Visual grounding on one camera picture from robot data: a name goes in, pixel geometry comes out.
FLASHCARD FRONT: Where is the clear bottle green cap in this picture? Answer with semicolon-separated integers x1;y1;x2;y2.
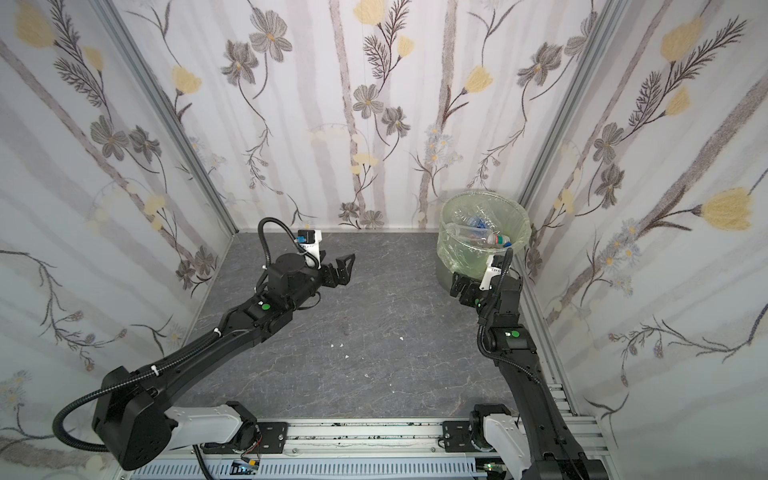
446;223;513;249

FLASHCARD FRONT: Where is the crushed clear bottle white cap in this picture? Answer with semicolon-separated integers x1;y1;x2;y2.
450;205;505;230

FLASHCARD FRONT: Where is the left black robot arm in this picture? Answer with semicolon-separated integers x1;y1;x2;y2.
92;253;356;470

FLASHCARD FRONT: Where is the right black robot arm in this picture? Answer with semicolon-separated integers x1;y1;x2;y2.
450;273;609;479

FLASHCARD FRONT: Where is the mesh bin with green bag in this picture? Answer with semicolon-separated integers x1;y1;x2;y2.
436;190;532;290

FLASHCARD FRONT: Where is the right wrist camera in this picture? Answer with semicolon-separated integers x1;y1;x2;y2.
479;254;505;291

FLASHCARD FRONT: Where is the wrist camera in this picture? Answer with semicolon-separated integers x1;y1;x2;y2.
479;254;505;291
296;229;322;269

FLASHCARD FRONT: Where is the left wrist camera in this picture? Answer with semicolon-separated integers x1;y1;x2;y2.
296;229;322;269

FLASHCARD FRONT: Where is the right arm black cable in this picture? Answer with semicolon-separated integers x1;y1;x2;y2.
475;248;541;385

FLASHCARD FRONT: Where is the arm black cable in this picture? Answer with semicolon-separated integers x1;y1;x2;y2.
475;248;541;385
52;217;319;480

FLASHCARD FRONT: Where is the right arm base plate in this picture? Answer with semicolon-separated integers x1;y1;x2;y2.
438;419;487;453

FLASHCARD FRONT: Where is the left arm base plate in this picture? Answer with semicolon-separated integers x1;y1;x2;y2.
223;422;288;454

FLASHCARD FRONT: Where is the aluminium frame rail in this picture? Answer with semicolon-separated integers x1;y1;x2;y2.
115;406;612;479

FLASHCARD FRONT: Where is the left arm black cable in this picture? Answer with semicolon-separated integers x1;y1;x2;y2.
52;217;319;480

